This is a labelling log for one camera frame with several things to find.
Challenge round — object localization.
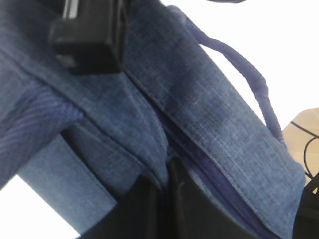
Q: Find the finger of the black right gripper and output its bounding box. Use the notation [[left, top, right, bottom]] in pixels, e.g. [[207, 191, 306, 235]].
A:
[[48, 0, 130, 75]]

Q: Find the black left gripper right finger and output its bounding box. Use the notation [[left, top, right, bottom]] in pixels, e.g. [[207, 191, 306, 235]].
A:
[[168, 158, 259, 239]]

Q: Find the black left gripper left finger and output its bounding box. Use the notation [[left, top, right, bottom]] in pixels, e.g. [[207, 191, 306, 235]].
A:
[[80, 176, 171, 239]]

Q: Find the navy blue lunch bag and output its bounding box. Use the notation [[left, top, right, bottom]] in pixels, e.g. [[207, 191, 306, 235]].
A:
[[0, 0, 305, 239]]

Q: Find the black floor cable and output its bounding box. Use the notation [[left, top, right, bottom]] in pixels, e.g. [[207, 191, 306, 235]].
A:
[[290, 120, 319, 180]]

